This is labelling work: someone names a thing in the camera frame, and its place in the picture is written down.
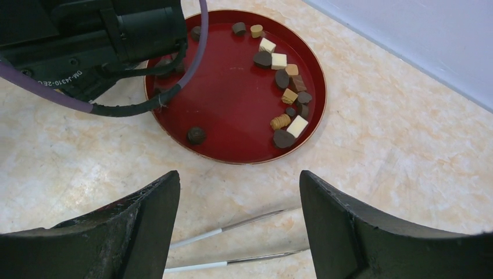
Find dark heart chocolate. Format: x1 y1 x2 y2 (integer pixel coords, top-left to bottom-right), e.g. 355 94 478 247
253 51 272 69

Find white square chocolate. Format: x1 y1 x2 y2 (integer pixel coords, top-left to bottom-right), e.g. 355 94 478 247
286 115 309 138
259 37 277 53
271 53 288 70

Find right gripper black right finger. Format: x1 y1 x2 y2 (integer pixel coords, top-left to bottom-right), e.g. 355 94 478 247
299 170 492 278

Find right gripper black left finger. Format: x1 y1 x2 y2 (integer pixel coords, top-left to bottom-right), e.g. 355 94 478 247
1 170 180 278

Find tan ridged chocolate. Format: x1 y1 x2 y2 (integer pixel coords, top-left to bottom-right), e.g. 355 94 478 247
270 113 291 131

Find steel serving tongs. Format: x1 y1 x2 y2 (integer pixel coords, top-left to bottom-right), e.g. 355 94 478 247
165 208 309 274

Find red round tray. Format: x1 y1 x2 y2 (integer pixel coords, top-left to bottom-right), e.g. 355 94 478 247
153 9 327 164

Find tan round chocolate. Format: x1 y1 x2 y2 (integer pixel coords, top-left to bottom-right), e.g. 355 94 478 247
250 24 263 38

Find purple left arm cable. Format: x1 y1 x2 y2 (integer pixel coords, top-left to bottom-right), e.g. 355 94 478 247
0 0 209 118

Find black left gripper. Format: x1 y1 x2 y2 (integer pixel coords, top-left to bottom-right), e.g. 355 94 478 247
1 1 187 101

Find dark round chocolate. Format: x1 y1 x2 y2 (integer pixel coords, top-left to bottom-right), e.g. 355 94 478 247
190 26 201 42
273 130 296 149
187 126 207 145
274 69 290 90

